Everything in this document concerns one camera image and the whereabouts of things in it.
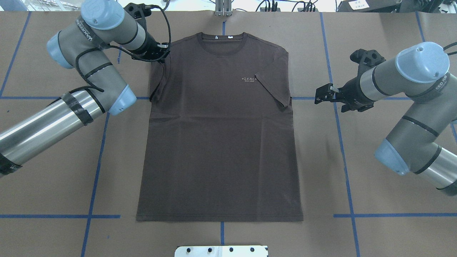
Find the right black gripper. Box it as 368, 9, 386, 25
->
314, 77, 374, 113

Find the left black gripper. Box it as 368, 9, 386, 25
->
131, 34, 170, 64

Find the brown t-shirt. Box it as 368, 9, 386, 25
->
136, 32, 303, 222

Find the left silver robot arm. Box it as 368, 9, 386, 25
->
0, 0, 170, 177

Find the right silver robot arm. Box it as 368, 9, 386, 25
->
315, 42, 457, 197

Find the white column base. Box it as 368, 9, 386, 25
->
174, 245, 270, 257

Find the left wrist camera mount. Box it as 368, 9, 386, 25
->
124, 3, 153, 30

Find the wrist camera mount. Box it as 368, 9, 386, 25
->
350, 49, 386, 68
124, 3, 153, 30

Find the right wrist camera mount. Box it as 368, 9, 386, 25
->
350, 49, 386, 68

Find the aluminium frame post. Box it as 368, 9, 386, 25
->
213, 0, 233, 16

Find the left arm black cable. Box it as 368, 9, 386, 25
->
46, 4, 172, 107

